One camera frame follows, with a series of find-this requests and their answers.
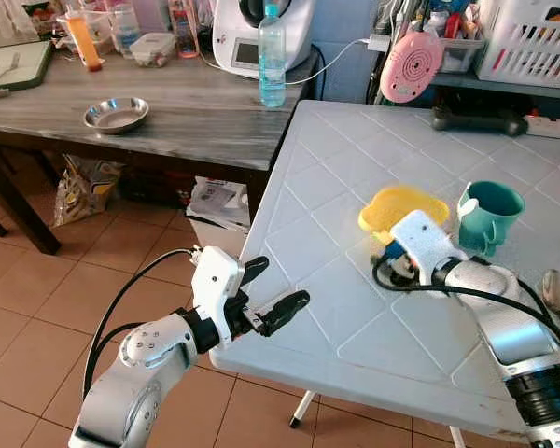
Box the green rimmed cutting board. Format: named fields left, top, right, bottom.
left=0, top=39, right=55, bottom=93

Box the clear water bottle blue cap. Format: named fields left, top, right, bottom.
left=259, top=4, right=287, bottom=109

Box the black dumbbell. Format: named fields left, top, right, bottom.
left=433, top=105, right=530, bottom=138

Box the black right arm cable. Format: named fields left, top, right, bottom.
left=371, top=254, right=560, bottom=367

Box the white plastic basket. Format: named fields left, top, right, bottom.
left=476, top=0, right=560, bottom=91

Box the white plastic table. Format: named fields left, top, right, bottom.
left=210, top=100, right=560, bottom=448

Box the small clear lidded container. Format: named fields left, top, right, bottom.
left=131, top=33, right=177, bottom=68

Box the white bin with papers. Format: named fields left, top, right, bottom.
left=187, top=177, right=252, bottom=259

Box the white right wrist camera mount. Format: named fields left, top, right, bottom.
left=389, top=209, right=469, bottom=283

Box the printed bag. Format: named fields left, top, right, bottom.
left=54, top=154, right=123, bottom=228

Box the white power strip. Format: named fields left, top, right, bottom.
left=526, top=116, right=560, bottom=142

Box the orange sauce bottle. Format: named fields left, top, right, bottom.
left=65, top=4, right=105, bottom=73

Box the metal spoon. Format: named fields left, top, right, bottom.
left=540, top=269, right=560, bottom=316

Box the yellow plastic bowl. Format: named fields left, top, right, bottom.
left=358, top=185, right=451, bottom=246

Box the white kitchen machine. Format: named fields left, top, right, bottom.
left=212, top=0, right=317, bottom=79

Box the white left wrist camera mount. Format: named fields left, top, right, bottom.
left=190, top=246, right=249, bottom=347

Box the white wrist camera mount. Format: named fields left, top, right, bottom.
left=389, top=209, right=469, bottom=283
left=190, top=246, right=249, bottom=347

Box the grey wooden table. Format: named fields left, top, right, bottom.
left=0, top=47, right=324, bottom=256

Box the teal plastic cup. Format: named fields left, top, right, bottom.
left=457, top=180, right=526, bottom=258

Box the round steel plate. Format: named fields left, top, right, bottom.
left=82, top=97, right=151, bottom=135

